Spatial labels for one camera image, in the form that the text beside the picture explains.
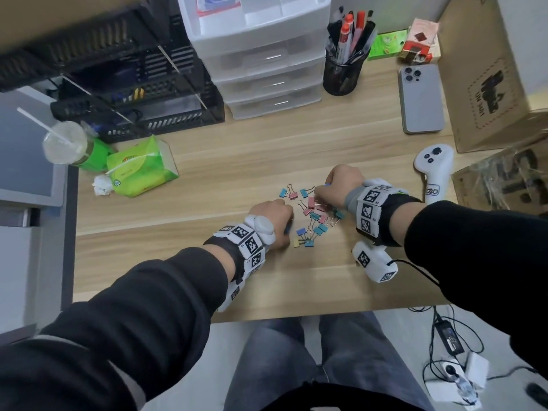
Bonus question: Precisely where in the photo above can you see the white marker right wrist tracker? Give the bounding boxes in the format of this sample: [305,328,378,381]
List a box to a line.
[345,178,424,284]

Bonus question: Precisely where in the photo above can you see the black mesh pen holder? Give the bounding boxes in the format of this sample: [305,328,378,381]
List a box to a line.
[322,48,371,97]

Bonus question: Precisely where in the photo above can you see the person's legs in jeans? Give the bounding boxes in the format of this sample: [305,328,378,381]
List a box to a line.
[222,311,436,411]

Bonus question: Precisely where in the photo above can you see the red and pink box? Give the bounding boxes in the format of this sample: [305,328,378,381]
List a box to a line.
[398,17,442,65]

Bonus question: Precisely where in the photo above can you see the white plastic drawer unit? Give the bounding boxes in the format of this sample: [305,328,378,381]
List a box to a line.
[177,0,333,120]

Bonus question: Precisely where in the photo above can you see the white marker left wrist tracker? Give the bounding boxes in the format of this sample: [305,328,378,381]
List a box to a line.
[204,215,277,313]

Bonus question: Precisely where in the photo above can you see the person's left hand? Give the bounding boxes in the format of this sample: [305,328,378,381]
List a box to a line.
[250,199,295,251]

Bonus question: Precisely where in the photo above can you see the red and blue packet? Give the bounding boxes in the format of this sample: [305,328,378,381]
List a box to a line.
[196,0,234,14]

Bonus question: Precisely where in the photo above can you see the black plastic crate rack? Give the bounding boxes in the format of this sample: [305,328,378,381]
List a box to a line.
[0,3,226,144]

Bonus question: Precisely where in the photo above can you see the pile of coloured binder clips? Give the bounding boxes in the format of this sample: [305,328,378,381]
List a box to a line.
[279,182,346,248]

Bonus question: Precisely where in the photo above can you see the person's left forearm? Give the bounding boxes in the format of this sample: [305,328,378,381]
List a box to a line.
[0,243,240,411]

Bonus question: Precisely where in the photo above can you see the black power adapter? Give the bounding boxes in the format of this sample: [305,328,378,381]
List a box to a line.
[434,319,466,356]

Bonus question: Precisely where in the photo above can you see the plastic wrapped cardboard box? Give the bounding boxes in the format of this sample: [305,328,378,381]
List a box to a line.
[451,132,548,217]

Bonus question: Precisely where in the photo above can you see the plastic cup with green sleeve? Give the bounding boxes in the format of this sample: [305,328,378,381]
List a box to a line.
[41,120,114,173]

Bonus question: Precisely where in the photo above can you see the person's right hand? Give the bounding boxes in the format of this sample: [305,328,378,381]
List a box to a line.
[314,164,366,210]

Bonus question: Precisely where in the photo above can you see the black floor cables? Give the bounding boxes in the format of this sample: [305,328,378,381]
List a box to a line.
[408,305,538,383]

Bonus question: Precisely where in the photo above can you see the crumpled white tissue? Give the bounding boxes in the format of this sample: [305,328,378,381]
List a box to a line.
[92,174,114,197]

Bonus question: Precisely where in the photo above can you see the grey smartphone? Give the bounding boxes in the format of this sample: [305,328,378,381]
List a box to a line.
[398,63,446,135]

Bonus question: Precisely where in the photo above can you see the white handheld controller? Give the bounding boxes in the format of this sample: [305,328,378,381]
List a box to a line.
[414,144,455,205]

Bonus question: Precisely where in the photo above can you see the white marker wrist tracker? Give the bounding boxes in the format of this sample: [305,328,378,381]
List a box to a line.
[345,178,424,284]
[204,215,277,313]

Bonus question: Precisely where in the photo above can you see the small green box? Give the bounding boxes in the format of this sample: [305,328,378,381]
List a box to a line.
[367,29,408,61]

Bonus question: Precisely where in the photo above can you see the person's right forearm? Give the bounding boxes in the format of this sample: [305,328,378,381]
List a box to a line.
[387,195,548,379]

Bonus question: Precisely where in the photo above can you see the large brown cardboard box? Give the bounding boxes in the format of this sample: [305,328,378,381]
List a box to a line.
[436,0,548,154]

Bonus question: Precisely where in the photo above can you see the bunch of pens and markers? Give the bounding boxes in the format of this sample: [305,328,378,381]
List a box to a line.
[327,7,378,65]

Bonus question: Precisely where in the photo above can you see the green tissue pack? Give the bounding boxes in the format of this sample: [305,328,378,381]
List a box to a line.
[106,134,180,198]

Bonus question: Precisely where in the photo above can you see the grey cabinet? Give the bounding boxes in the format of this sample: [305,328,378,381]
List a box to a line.
[0,86,79,335]

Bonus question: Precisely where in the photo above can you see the black tracker cable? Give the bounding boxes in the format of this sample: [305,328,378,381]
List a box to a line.
[386,259,442,289]

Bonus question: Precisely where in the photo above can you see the white power strip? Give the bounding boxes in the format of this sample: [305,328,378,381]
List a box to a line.
[423,352,490,405]

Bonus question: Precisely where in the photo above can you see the white drinking straw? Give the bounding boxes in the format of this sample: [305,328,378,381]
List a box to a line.
[17,107,74,147]

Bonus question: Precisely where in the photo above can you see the black shoe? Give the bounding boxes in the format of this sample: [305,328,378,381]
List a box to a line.
[526,382,548,410]

